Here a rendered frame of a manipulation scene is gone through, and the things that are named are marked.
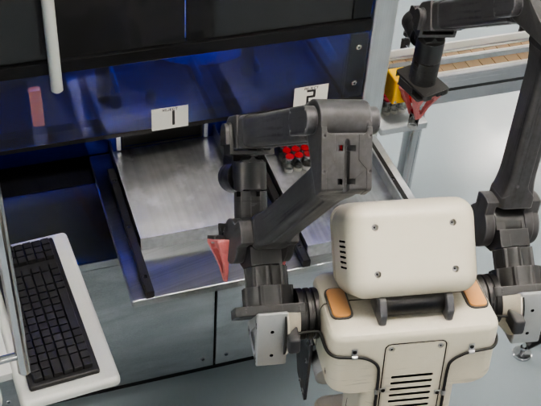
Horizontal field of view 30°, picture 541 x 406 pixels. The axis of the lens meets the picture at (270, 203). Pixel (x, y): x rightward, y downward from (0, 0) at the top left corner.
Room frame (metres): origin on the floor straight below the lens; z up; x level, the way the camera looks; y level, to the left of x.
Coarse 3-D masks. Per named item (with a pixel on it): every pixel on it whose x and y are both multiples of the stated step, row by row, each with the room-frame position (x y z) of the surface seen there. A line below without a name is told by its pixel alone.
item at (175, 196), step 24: (168, 144) 1.89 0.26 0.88; (192, 144) 1.89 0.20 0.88; (216, 144) 1.90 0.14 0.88; (120, 168) 1.78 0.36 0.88; (144, 168) 1.79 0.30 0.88; (168, 168) 1.80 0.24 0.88; (192, 168) 1.80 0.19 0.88; (216, 168) 1.81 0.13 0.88; (144, 192) 1.71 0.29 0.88; (168, 192) 1.72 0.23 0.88; (192, 192) 1.72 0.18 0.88; (216, 192) 1.73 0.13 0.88; (144, 216) 1.63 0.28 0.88; (168, 216) 1.64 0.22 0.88; (192, 216) 1.64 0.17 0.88; (216, 216) 1.65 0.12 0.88; (144, 240) 1.53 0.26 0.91; (168, 240) 1.55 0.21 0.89; (192, 240) 1.57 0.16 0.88
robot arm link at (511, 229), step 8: (496, 208) 1.30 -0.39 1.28; (496, 216) 1.28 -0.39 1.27; (504, 216) 1.28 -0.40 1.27; (512, 216) 1.29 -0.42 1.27; (520, 216) 1.29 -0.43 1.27; (496, 224) 1.27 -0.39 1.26; (504, 224) 1.27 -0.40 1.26; (512, 224) 1.28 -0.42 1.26; (520, 224) 1.28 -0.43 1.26; (496, 232) 1.26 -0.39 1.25; (504, 232) 1.25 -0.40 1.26; (512, 232) 1.26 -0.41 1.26; (520, 232) 1.26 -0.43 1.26; (496, 240) 1.25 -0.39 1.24; (504, 240) 1.24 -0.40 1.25; (512, 240) 1.25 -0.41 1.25; (520, 240) 1.25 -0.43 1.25; (528, 240) 1.25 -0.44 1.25; (488, 248) 1.26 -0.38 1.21; (496, 248) 1.24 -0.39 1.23
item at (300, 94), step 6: (324, 84) 1.95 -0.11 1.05; (300, 90) 1.92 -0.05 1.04; (306, 90) 1.93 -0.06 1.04; (318, 90) 1.94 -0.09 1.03; (324, 90) 1.95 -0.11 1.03; (294, 96) 1.92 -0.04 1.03; (300, 96) 1.92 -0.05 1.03; (306, 96) 1.93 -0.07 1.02; (318, 96) 1.94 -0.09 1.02; (324, 96) 1.95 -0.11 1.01; (294, 102) 1.92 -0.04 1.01; (300, 102) 1.93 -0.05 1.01
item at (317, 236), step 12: (264, 156) 1.83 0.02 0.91; (276, 156) 1.87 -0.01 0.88; (372, 156) 1.88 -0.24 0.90; (276, 168) 1.83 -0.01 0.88; (372, 168) 1.85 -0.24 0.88; (384, 168) 1.81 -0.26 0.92; (276, 180) 1.75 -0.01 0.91; (288, 180) 1.78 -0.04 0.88; (372, 180) 1.81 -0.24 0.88; (384, 180) 1.80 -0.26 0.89; (372, 192) 1.77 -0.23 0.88; (384, 192) 1.77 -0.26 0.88; (396, 192) 1.74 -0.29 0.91; (324, 216) 1.67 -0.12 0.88; (312, 228) 1.63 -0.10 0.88; (324, 228) 1.63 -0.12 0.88; (312, 240) 1.59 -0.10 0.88; (324, 240) 1.59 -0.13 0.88; (312, 252) 1.54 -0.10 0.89; (324, 252) 1.55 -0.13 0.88
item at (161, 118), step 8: (152, 112) 1.80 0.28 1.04; (160, 112) 1.80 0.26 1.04; (168, 112) 1.81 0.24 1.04; (176, 112) 1.82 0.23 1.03; (184, 112) 1.82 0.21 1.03; (152, 120) 1.80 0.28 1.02; (160, 120) 1.80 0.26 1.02; (168, 120) 1.81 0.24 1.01; (176, 120) 1.82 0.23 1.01; (184, 120) 1.82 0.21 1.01; (152, 128) 1.80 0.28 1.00; (160, 128) 1.80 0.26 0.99; (168, 128) 1.81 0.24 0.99
